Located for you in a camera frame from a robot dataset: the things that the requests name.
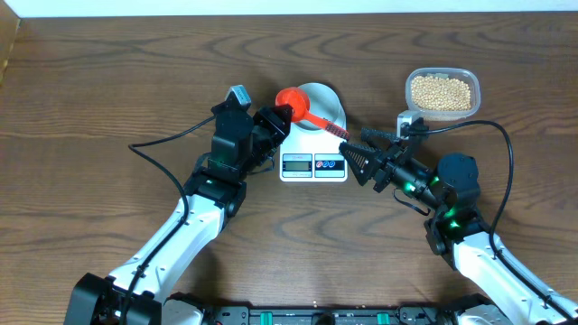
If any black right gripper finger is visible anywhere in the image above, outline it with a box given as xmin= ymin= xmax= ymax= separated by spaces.
xmin=339 ymin=142 xmax=382 ymax=186
xmin=360 ymin=127 xmax=401 ymax=143

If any red plastic measuring scoop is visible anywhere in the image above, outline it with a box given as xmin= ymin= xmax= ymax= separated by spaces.
xmin=275 ymin=87 xmax=350 ymax=141

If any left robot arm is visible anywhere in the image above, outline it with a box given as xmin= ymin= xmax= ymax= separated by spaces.
xmin=65 ymin=96 xmax=293 ymax=324

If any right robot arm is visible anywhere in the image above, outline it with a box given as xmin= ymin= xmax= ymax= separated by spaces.
xmin=339 ymin=118 xmax=577 ymax=324

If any white digital kitchen scale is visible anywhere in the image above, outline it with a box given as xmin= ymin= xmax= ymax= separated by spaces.
xmin=279 ymin=120 xmax=348 ymax=182

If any grey round bowl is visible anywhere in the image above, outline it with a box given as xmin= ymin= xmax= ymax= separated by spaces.
xmin=292 ymin=82 xmax=346 ymax=132

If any pile of soybeans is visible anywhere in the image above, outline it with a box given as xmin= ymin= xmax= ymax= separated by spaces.
xmin=410 ymin=76 xmax=471 ymax=111

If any clear plastic container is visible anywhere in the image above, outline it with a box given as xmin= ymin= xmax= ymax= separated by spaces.
xmin=406 ymin=68 xmax=481 ymax=121

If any black left camera cable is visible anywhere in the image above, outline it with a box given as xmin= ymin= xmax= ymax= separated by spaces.
xmin=117 ymin=115 xmax=218 ymax=325

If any black camera cable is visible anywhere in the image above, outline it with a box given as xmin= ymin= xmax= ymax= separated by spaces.
xmin=117 ymin=115 xmax=218 ymax=325
xmin=406 ymin=119 xmax=578 ymax=321

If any black right camera cable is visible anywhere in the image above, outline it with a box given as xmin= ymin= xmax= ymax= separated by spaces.
xmin=406 ymin=119 xmax=578 ymax=321

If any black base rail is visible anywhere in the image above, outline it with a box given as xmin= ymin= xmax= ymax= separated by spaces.
xmin=162 ymin=292 xmax=502 ymax=325

